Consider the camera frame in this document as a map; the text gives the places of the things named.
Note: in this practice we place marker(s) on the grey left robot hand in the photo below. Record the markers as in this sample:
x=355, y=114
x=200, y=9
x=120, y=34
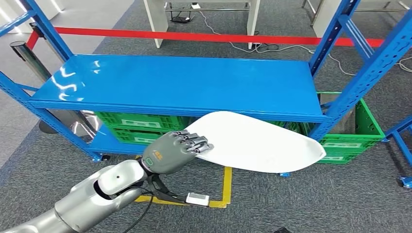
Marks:
x=167, y=152

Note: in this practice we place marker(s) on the white curved plastic panel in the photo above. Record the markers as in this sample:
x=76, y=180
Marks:
x=257, y=144

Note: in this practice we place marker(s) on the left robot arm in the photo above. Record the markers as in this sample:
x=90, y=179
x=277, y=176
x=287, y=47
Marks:
x=80, y=199

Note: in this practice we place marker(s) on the blue metal shelf rack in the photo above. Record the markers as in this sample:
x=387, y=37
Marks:
x=177, y=83

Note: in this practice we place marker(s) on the small blue shelf rack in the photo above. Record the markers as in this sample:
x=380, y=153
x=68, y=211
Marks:
x=399, y=135

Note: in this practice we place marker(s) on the yellow floor tape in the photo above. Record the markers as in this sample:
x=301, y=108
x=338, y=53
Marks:
x=227, y=186

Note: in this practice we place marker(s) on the red barrier belt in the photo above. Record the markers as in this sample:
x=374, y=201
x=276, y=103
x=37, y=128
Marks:
x=193, y=36

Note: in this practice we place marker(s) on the black router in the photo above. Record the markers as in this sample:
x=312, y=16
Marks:
x=181, y=18

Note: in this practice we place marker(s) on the white power adapter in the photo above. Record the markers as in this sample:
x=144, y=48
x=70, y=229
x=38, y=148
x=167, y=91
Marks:
x=195, y=5

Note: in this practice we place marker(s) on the black camera bracket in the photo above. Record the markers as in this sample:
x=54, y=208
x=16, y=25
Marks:
x=161, y=189

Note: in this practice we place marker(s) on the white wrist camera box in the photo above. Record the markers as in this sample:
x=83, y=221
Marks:
x=197, y=199

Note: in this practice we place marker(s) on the chrome stanchion post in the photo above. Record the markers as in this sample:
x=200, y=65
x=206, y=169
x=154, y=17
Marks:
x=37, y=30
x=29, y=61

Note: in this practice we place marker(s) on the metal frame desk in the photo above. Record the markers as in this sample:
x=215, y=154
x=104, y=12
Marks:
x=325, y=16

